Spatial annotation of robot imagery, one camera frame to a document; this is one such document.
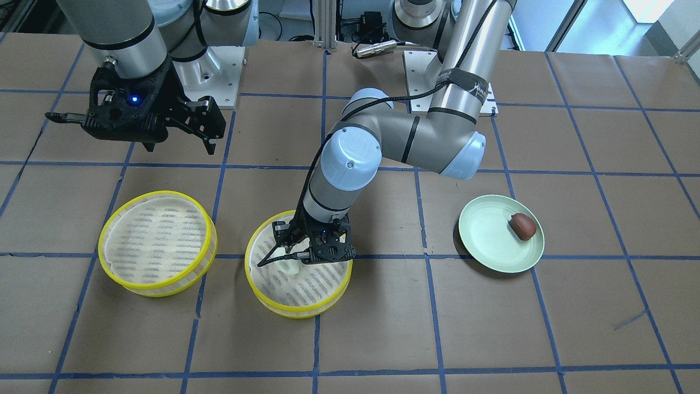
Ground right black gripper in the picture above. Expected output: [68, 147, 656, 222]
[45, 56, 226, 155]

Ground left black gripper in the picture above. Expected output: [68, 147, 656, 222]
[272, 215, 357, 264]

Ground yellow bamboo steamer tray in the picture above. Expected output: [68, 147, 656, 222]
[97, 190, 218, 298]

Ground red-brown bun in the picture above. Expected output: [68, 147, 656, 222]
[509, 212, 538, 241]

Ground white steamed bun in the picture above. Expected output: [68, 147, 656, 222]
[277, 259, 302, 275]

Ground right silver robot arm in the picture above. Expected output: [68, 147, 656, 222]
[45, 1, 259, 155]

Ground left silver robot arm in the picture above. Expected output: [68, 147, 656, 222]
[258, 1, 517, 267]

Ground yellow steamer tray with bun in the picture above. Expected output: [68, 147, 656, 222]
[243, 210, 353, 318]

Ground light green plate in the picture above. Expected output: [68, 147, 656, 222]
[458, 194, 545, 273]

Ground silver cylindrical connector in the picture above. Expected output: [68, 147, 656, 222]
[352, 39, 399, 59]

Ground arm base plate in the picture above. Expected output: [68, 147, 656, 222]
[173, 47, 246, 110]
[403, 49, 498, 117]

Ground aluminium frame post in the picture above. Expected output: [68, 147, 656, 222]
[310, 1, 339, 53]

